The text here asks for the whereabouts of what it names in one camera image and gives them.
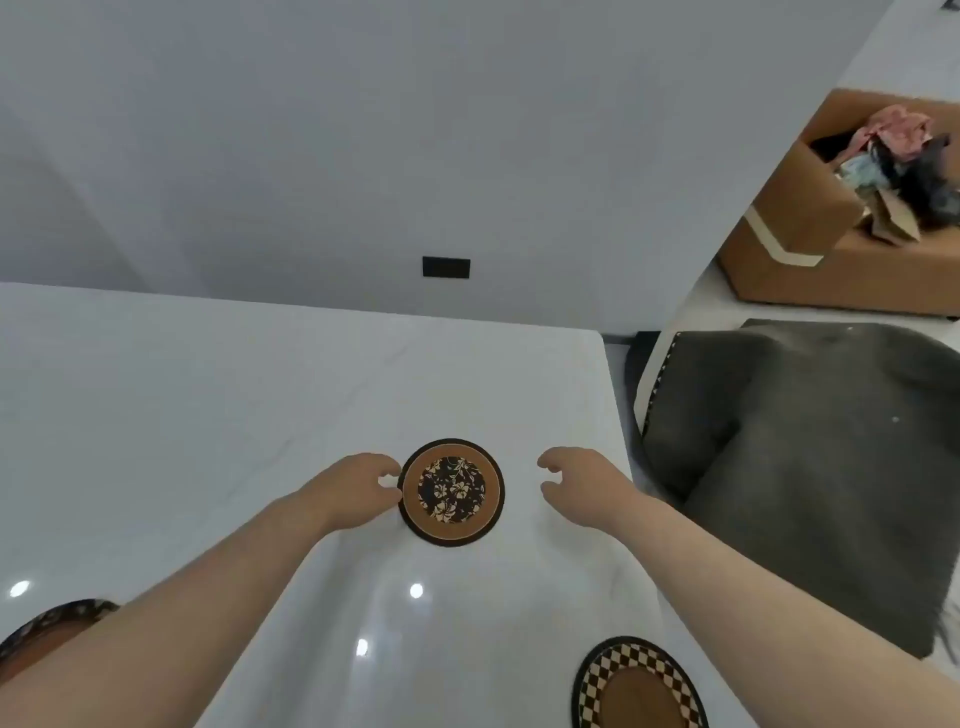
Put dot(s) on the person's right hand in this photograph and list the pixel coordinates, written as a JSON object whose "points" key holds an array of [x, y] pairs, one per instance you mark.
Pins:
{"points": [[592, 491]]}

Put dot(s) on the person's left hand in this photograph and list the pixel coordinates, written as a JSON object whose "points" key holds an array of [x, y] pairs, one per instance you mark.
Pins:
{"points": [[349, 495]]}

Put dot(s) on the checkered rim round mat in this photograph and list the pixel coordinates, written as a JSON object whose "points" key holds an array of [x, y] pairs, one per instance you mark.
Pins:
{"points": [[637, 697]]}

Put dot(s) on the black leaf-rim brown mat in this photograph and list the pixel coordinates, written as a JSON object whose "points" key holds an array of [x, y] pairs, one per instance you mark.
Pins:
{"points": [[37, 626]]}

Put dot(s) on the person's left forearm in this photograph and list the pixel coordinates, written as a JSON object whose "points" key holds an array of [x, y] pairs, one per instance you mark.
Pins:
{"points": [[187, 622]]}

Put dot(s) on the person's right forearm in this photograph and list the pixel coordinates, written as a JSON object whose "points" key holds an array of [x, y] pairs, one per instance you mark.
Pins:
{"points": [[750, 600]]}

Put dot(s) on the black chair with white trim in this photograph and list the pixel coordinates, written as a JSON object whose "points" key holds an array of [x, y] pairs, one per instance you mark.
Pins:
{"points": [[656, 375]]}

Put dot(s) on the white marble table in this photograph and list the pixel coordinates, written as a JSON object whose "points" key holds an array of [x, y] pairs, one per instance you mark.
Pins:
{"points": [[187, 412]]}

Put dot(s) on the taped cardboard box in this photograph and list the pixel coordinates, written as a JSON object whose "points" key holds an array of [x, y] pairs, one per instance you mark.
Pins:
{"points": [[795, 210]]}

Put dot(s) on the brown paper scrap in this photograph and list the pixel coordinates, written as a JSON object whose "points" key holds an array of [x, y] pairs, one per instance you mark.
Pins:
{"points": [[896, 217]]}

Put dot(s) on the pale blue cloth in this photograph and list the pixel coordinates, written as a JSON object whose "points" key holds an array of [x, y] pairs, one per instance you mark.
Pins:
{"points": [[859, 171]]}

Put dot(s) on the black wall socket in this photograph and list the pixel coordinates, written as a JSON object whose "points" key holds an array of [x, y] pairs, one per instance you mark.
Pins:
{"points": [[446, 267]]}

